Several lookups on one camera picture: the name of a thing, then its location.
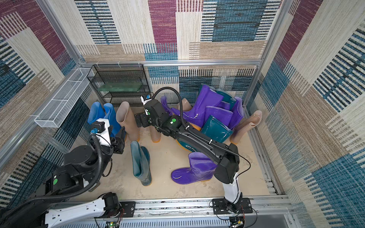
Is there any beige rain boot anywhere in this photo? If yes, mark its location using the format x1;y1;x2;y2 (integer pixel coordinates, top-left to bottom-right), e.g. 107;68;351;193
116;101;140;141
180;98;193;111
148;126;161;143

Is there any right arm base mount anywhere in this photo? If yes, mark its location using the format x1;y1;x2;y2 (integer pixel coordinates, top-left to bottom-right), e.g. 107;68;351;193
211;196;253;215

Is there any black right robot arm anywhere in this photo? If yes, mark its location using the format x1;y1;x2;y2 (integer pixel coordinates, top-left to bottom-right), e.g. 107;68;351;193
135;86;242;205

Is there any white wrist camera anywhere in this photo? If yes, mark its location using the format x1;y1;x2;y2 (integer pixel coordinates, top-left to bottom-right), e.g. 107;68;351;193
140;93;152;105
90;118;111;147

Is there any purple rain boot front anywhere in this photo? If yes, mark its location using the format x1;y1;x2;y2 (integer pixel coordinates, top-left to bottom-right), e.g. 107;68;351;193
171;152;217;185

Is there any teal rain boot back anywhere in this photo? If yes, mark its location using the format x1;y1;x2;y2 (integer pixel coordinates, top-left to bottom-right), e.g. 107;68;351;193
215;88;236;110

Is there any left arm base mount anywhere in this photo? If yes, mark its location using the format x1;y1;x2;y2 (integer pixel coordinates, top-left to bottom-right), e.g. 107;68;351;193
92;192;136;219

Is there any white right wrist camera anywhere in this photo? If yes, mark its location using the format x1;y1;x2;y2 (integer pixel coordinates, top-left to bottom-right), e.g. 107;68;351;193
140;93;152;105

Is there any white stapler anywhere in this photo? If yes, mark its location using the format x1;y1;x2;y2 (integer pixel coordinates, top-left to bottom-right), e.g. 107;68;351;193
88;181;100;192

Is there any green tray on rack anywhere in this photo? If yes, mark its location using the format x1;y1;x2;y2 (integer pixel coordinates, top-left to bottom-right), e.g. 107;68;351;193
98;82;143;92

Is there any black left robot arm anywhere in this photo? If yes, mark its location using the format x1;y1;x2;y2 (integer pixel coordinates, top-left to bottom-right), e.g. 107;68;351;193
1;122;126;228

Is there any black wire mesh shelf rack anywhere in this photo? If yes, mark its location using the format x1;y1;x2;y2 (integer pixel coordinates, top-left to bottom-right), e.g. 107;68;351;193
87;64;152;107

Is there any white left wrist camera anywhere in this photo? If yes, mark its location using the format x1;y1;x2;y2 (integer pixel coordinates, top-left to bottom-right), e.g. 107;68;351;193
90;118;111;147

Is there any white wire mesh basket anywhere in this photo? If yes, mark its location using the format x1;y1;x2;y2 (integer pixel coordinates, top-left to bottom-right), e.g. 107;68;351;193
34;67;90;128

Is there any beige rain boot right wall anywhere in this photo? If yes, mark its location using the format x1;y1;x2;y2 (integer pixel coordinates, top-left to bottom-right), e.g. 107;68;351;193
230;110;262;144

